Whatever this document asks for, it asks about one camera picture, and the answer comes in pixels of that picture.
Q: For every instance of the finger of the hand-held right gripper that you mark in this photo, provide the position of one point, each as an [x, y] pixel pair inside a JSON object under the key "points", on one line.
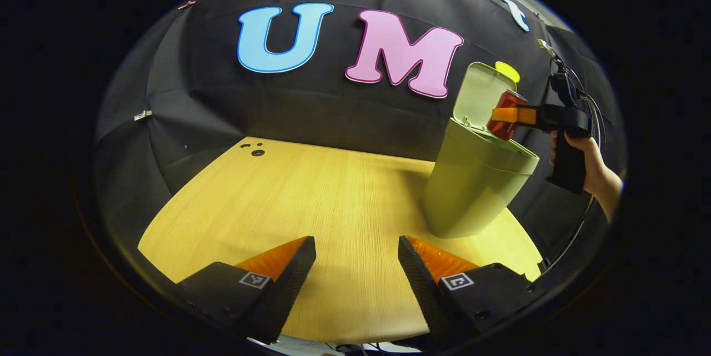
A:
{"points": [[508, 115]]}

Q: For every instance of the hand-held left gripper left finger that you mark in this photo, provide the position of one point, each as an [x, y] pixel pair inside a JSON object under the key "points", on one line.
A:
{"points": [[294, 275]]}

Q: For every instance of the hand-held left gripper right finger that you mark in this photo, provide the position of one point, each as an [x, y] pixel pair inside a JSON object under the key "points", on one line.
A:
{"points": [[416, 278]]}

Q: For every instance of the orange pop can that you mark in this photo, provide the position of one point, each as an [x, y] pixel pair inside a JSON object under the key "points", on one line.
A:
{"points": [[504, 129]]}

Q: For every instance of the green desktop garbage bin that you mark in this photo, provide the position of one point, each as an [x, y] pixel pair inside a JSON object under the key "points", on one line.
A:
{"points": [[472, 184]]}

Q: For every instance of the wooden desktop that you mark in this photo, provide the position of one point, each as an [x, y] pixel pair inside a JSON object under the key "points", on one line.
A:
{"points": [[333, 206]]}

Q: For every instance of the black backdrop cloth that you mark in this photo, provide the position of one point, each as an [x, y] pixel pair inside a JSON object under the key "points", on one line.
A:
{"points": [[311, 111]]}

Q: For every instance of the white metal clip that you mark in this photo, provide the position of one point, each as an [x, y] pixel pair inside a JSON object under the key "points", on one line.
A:
{"points": [[143, 115]]}

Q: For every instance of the copper clip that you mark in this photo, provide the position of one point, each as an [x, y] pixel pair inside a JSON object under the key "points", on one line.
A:
{"points": [[186, 5]]}

